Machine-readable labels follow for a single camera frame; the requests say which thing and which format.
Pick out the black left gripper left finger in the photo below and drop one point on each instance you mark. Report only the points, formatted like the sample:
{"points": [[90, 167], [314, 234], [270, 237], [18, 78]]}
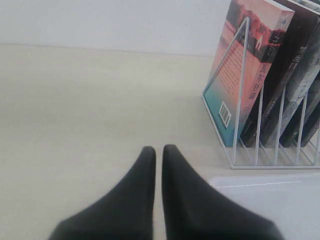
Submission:
{"points": [[124, 213]]}

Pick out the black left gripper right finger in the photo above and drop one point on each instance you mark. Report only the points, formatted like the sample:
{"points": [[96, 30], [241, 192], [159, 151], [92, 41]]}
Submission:
{"points": [[193, 210]]}

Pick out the grey white spine book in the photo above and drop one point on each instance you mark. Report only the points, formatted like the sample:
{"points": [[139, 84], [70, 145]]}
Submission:
{"points": [[300, 82]]}

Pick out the dark grey spine book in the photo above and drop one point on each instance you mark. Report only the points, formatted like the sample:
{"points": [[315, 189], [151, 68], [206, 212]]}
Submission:
{"points": [[311, 116]]}

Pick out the pink teal cover book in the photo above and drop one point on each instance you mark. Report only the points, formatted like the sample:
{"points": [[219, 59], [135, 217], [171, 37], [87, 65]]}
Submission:
{"points": [[252, 35]]}

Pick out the black spine book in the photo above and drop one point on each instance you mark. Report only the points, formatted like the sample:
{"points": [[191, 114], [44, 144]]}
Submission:
{"points": [[298, 37]]}

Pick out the white plastic tray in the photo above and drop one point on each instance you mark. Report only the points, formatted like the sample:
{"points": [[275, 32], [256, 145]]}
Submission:
{"points": [[291, 201]]}

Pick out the white wire book rack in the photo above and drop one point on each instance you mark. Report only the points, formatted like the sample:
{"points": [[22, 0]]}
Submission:
{"points": [[259, 157]]}

